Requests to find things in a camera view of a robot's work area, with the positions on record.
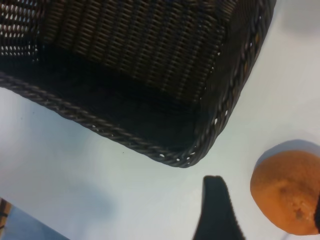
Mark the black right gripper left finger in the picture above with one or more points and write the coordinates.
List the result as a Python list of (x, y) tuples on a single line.
[(217, 212)]

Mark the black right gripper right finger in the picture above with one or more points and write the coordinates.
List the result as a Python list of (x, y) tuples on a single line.
[(317, 210)]

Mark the orange mandarin fruit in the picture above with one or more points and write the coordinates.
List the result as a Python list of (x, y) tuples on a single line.
[(282, 192)]

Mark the dark brown wicker basket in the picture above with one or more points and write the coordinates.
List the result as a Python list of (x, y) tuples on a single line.
[(140, 62)]

